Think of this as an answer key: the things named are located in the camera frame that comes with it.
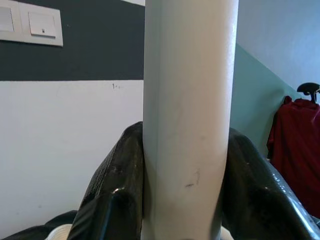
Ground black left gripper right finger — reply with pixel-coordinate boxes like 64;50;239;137
221;127;320;240

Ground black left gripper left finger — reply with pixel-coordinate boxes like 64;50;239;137
71;121;146;240

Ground white plastic table leg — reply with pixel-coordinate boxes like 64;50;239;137
141;0;240;240

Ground red cloth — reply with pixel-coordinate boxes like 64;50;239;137
266;95;320;218

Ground black chair headrest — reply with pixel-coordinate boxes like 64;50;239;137
296;82;320;104

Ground white double wall switch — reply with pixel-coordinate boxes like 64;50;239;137
0;0;64;48

